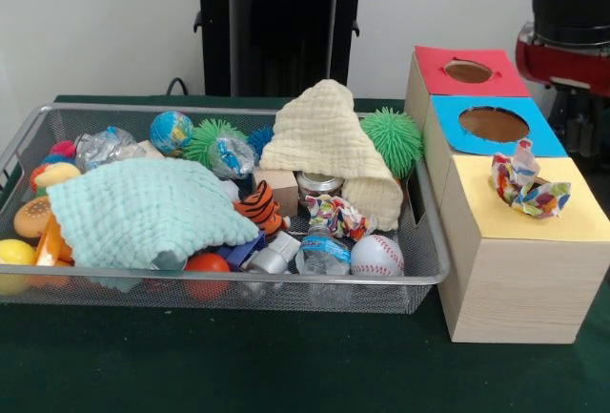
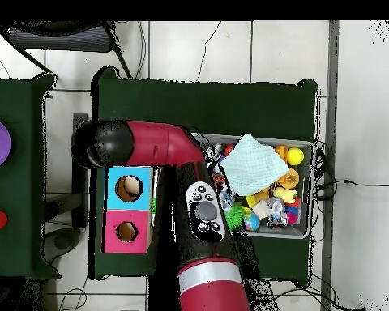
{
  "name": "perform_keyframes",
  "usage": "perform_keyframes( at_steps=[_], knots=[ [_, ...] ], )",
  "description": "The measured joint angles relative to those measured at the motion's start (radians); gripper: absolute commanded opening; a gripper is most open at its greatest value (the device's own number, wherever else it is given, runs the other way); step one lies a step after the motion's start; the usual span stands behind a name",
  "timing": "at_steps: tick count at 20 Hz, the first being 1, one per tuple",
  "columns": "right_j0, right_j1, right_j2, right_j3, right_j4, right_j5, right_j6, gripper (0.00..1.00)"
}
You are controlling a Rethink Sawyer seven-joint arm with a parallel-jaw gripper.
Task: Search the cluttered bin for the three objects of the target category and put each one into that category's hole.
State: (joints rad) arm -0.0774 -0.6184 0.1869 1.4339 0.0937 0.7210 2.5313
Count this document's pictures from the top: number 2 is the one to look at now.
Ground yellow ball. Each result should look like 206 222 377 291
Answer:
285 147 305 166

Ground wooden box with three holes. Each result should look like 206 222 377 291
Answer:
101 164 159 254

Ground orange plastic block toy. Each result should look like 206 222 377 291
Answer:
274 145 289 163

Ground dark green table cloth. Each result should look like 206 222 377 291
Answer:
89 65 320 288
0 72 61 281

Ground black post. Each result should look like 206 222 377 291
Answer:
71 113 89 229

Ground mint green waffle cloth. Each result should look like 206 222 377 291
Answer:
220 133 290 197

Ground black chair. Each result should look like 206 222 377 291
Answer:
0 20 132 79

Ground green spiky rubber ball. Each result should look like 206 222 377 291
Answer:
224 202 246 230

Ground grey rounded base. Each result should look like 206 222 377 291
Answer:
42 227 83 264

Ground black cable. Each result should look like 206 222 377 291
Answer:
312 177 389 202

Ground globe print ball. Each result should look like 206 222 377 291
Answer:
243 212 261 232

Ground toy burger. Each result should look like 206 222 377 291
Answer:
278 168 300 190

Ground shallow mesh bin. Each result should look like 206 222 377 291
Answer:
150 132 315 240

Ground yellow duck toy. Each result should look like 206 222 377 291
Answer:
272 186 298 204

